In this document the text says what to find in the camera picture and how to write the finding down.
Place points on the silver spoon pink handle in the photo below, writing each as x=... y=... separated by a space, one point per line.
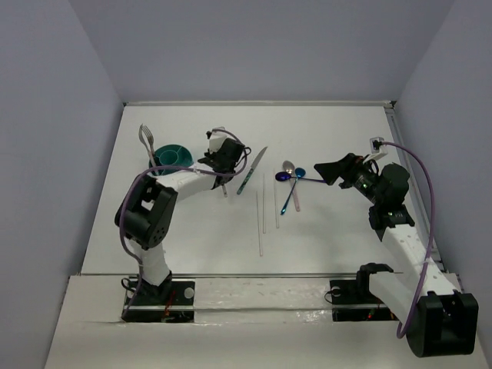
x=289 y=167

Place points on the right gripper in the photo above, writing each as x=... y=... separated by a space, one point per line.
x=350 y=165

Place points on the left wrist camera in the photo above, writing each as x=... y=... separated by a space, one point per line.
x=216 y=138

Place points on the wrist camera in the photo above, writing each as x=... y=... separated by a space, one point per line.
x=216 y=138
x=378 y=150

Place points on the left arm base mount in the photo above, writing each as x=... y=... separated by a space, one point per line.
x=171 y=302

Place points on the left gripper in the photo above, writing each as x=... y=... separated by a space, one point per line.
x=214 y=161

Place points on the purple metallic spoon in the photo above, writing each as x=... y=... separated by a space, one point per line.
x=285 y=176

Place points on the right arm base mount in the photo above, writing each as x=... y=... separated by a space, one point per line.
x=352 y=301

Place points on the teal handled knife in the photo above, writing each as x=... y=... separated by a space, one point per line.
x=251 y=170

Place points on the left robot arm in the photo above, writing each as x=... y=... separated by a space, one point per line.
x=144 y=216

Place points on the blue metallic spoon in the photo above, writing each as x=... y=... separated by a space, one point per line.
x=299 y=172

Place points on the teal divided utensil holder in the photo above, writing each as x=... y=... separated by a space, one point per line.
x=173 y=155

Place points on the pink handled fork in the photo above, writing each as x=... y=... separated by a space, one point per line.
x=151 y=141
x=144 y=141

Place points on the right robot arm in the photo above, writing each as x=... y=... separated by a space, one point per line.
x=436 y=319

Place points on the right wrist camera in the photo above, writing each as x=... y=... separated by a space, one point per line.
x=378 y=150

